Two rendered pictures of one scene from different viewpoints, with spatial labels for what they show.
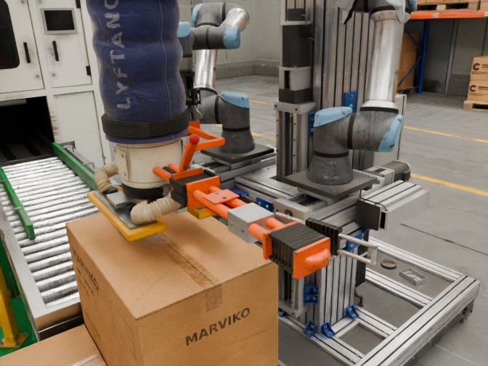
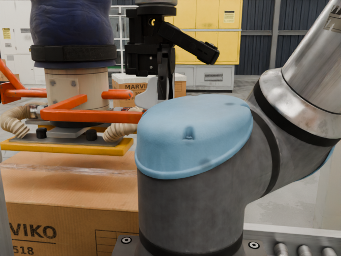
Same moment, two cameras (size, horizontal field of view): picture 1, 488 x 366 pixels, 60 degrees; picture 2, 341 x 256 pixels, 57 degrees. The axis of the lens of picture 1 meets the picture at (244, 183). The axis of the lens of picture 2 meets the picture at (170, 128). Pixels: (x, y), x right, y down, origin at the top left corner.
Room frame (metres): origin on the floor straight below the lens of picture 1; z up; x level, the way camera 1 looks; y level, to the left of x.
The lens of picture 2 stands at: (1.91, -0.22, 1.33)
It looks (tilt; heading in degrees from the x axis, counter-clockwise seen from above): 16 degrees down; 133
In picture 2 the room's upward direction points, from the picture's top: straight up
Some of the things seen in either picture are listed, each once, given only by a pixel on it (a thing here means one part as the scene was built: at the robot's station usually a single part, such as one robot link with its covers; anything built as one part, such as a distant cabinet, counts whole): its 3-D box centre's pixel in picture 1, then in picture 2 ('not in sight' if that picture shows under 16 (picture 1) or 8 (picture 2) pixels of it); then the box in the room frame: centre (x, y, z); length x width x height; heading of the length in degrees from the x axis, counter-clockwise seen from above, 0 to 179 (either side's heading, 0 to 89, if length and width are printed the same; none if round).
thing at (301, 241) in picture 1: (295, 248); not in sight; (0.61, -0.08, 1.18); 0.08 x 0.07 x 0.05; 35
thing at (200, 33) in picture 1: (193, 38); not in sight; (1.59, 0.16, 1.48); 0.11 x 0.11 x 0.08; 81
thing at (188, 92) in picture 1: (184, 88); (152, 43); (1.48, 0.19, 1.33); 0.09 x 0.08 x 0.12; 35
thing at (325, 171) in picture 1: (330, 163); not in sight; (1.33, -0.29, 1.09); 0.15 x 0.15 x 0.10
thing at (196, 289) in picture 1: (167, 295); (88, 228); (1.11, 0.25, 0.74); 0.60 x 0.40 x 0.40; 35
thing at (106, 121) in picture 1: (147, 120); (74, 52); (1.11, 0.25, 1.30); 0.23 x 0.23 x 0.04
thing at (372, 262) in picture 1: (301, 225); not in sight; (0.70, -0.10, 1.18); 0.31 x 0.03 x 0.05; 47
